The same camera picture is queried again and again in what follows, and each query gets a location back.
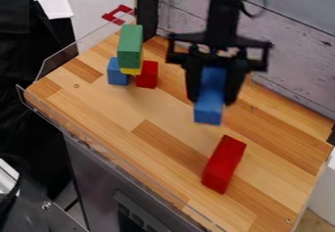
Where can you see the small red block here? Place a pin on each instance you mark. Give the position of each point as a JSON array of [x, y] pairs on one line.
[[148, 74]]

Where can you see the long red block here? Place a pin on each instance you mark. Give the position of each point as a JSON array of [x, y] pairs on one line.
[[224, 164]]

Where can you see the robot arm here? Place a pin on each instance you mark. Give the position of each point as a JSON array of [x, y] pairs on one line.
[[223, 12]]

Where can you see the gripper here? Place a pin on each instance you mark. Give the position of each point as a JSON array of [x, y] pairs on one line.
[[218, 45]]

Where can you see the green block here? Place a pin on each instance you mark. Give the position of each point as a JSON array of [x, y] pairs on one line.
[[131, 46]]

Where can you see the yellow block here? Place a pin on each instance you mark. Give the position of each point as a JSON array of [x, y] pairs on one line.
[[132, 70]]

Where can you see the blue cube block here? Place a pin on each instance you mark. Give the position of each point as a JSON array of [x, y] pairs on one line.
[[116, 73]]

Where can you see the blue arch block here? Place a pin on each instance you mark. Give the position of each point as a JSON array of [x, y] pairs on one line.
[[210, 96]]

